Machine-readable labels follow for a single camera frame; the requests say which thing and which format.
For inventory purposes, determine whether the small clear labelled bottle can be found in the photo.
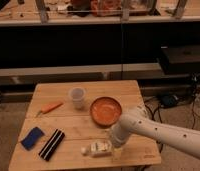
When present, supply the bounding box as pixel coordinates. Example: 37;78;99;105
81;140;112;157

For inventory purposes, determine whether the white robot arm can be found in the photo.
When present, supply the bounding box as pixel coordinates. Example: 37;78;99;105
109;106;200;159

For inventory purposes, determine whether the orange ceramic bowl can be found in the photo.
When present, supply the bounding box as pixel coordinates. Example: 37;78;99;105
90;97;122;126

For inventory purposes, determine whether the wooden table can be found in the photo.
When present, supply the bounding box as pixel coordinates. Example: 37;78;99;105
9;80;161;171

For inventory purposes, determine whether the black white striped block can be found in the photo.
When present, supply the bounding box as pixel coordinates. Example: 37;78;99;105
38;129;65;161

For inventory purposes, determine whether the clear plastic cup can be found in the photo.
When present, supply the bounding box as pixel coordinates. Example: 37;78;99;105
69;87;85;109

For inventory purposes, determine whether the black power adapter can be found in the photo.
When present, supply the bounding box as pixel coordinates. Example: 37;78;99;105
160;95;178;108

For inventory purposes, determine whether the blue sponge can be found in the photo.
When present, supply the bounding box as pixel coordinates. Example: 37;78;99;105
21;127;44;150

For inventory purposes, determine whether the black box on shelf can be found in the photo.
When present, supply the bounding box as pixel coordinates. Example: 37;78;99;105
159;45;200;74

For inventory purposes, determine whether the long metal shelf rack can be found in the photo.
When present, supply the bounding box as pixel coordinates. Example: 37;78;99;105
0;0;200;84

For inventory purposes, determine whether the orange handled tool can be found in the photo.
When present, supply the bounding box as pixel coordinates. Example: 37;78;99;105
37;102;63;116

